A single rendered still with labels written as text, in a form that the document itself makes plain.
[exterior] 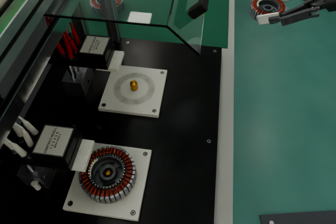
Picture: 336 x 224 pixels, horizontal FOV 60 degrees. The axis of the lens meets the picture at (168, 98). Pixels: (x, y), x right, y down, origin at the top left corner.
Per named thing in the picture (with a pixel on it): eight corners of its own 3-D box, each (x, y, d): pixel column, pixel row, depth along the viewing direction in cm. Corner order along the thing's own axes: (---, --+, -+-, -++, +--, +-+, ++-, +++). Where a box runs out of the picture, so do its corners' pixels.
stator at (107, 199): (143, 158, 63) (141, 150, 60) (127, 210, 56) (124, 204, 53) (94, 147, 64) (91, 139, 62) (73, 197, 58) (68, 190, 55)
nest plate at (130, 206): (151, 152, 65) (151, 149, 64) (138, 221, 56) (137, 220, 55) (87, 143, 67) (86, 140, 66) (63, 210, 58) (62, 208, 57)
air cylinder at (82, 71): (94, 75, 79) (90, 61, 75) (86, 97, 75) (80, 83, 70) (76, 73, 80) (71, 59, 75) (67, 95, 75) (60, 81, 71)
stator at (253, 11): (287, 9, 95) (290, -1, 92) (279, 29, 89) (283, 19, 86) (253, 0, 98) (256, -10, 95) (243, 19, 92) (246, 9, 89)
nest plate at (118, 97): (167, 73, 80) (167, 69, 79) (158, 117, 71) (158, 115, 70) (114, 67, 81) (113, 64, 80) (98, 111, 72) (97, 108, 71)
